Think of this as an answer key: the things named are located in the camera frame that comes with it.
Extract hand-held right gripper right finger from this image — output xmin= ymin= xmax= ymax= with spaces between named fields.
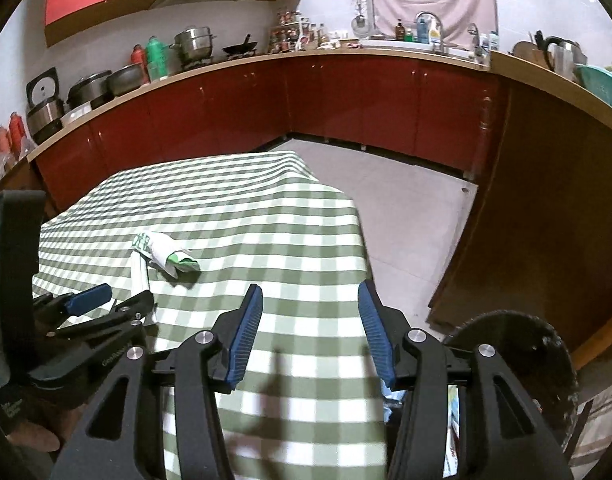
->
xmin=357 ymin=280 xmax=574 ymax=480

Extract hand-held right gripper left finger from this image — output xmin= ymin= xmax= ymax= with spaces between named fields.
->
xmin=50 ymin=282 xmax=264 ymax=480

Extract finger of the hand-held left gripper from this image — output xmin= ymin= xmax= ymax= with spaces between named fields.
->
xmin=56 ymin=290 xmax=156 ymax=341
xmin=33 ymin=282 xmax=113 ymax=333

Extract white green paper wrapper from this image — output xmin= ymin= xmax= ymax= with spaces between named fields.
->
xmin=131 ymin=231 xmax=202 ymax=278

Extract black bin with liner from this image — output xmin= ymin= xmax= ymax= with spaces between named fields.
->
xmin=443 ymin=310 xmax=579 ymax=461

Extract person's left hand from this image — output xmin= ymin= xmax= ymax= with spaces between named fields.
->
xmin=7 ymin=397 xmax=94 ymax=454

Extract green checked tablecloth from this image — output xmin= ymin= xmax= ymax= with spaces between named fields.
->
xmin=33 ymin=150 xmax=402 ymax=480

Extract silver rice cooker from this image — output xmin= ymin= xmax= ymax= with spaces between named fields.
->
xmin=26 ymin=67 xmax=66 ymax=143

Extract white flat container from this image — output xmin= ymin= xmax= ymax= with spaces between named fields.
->
xmin=61 ymin=105 xmax=94 ymax=126

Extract black cooking pot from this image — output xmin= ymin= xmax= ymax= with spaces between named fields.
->
xmin=67 ymin=71 xmax=113 ymax=110

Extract steel basin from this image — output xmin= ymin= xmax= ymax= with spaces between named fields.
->
xmin=107 ymin=63 xmax=147 ymax=97

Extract wooden bar counter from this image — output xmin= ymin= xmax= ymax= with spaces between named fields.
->
xmin=428 ymin=50 xmax=612 ymax=366

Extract red base cabinets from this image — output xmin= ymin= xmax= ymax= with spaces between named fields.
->
xmin=33 ymin=55 xmax=512 ymax=211

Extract striped beige curtain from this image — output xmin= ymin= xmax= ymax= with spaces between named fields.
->
xmin=568 ymin=385 xmax=612 ymax=471

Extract green thermos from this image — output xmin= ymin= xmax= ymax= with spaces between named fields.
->
xmin=146 ymin=36 xmax=169 ymax=82

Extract steel steamer pot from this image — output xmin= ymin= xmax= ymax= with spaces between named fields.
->
xmin=170 ymin=27 xmax=218 ymax=66

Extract black wok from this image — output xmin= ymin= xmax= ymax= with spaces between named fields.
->
xmin=222 ymin=34 xmax=259 ymax=57

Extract group of seasoning bottles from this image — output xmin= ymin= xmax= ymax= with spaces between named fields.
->
xmin=267 ymin=9 xmax=332 ymax=53

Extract tall chrome faucet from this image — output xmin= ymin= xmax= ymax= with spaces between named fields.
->
xmin=415 ymin=11 xmax=446 ymax=53

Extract wooden cutting board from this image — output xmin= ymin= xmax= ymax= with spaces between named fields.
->
xmin=511 ymin=41 xmax=549 ymax=68

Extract teal plastic basket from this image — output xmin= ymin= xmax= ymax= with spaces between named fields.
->
xmin=573 ymin=64 xmax=612 ymax=116

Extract window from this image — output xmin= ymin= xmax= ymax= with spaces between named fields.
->
xmin=363 ymin=0 xmax=499 ymax=51

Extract steel kettle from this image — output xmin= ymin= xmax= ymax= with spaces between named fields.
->
xmin=541 ymin=36 xmax=587 ymax=81

